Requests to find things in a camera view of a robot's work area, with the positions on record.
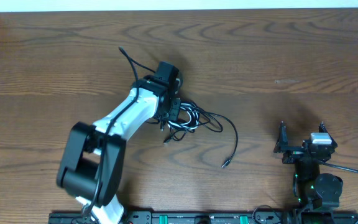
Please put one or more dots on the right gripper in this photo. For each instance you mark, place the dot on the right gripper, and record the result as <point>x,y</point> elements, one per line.
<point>293,153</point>

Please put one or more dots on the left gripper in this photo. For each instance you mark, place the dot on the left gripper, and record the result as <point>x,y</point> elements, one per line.
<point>173,107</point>

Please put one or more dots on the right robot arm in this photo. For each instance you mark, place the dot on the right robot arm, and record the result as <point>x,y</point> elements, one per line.
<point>316,191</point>

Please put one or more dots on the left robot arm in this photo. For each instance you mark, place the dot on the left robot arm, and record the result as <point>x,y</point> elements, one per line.
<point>93,158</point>

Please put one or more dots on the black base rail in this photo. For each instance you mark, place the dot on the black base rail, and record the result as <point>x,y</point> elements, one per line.
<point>261,216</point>

